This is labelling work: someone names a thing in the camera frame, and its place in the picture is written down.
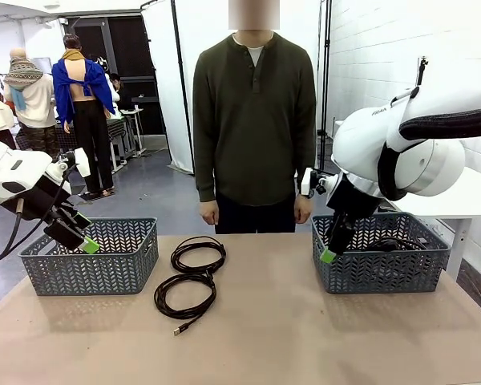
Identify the black USB cable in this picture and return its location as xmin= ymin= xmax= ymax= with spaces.
xmin=154 ymin=272 xmax=217 ymax=337

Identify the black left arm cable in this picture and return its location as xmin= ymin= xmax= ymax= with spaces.
xmin=0 ymin=162 xmax=79 ymax=270

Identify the black braided cable sleeve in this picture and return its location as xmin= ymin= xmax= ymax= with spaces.
xmin=378 ymin=102 xmax=481 ymax=201

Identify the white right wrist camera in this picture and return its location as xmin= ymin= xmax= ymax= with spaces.
xmin=300 ymin=167 xmax=329 ymax=198

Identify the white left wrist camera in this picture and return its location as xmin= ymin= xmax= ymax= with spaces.
xmin=54 ymin=147 xmax=92 ymax=181

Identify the mannequin with patterned scarf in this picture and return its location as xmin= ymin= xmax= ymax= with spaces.
xmin=2 ymin=47 xmax=71 ymax=161

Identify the person's left forearm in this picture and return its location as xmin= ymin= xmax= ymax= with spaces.
xmin=291 ymin=132 xmax=317 ymax=198

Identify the person's right hand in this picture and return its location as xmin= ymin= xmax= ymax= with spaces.
xmin=199 ymin=201 xmax=220 ymax=225

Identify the mannequin with blue shirt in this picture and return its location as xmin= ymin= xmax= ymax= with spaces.
xmin=51 ymin=34 xmax=117 ymax=197

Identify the person in dark green shirt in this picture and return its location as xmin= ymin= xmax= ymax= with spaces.
xmin=192 ymin=0 xmax=317 ymax=234

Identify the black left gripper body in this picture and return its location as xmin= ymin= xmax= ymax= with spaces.
xmin=0 ymin=174 xmax=79 ymax=225

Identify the seated person in background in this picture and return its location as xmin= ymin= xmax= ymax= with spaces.
xmin=110 ymin=73 xmax=134 ymax=114

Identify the black light stand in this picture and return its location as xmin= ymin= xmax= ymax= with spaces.
xmin=316 ymin=0 xmax=334 ymax=174

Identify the white photo backdrop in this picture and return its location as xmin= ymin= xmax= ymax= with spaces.
xmin=141 ymin=0 xmax=329 ymax=176

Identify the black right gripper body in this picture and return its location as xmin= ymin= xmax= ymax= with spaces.
xmin=326 ymin=174 xmax=386 ymax=220

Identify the thin black coiled cable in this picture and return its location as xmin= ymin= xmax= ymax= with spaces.
xmin=170 ymin=235 xmax=228 ymax=276

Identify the person's right forearm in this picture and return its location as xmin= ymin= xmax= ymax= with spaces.
xmin=193 ymin=132 xmax=220 ymax=204

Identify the person's left hand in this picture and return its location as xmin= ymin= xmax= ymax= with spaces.
xmin=294 ymin=197 xmax=313 ymax=224

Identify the grey plastic lattice basket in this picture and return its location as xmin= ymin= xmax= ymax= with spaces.
xmin=18 ymin=217 xmax=160 ymax=297
xmin=311 ymin=212 xmax=452 ymax=295

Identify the black backdrop stand pole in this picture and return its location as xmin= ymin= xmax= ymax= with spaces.
xmin=170 ymin=0 xmax=196 ymax=176

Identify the black double door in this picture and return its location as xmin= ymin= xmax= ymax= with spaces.
xmin=70 ymin=15 xmax=168 ymax=137

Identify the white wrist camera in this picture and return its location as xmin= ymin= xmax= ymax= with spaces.
xmin=54 ymin=147 xmax=92 ymax=181
xmin=300 ymin=167 xmax=329 ymax=198

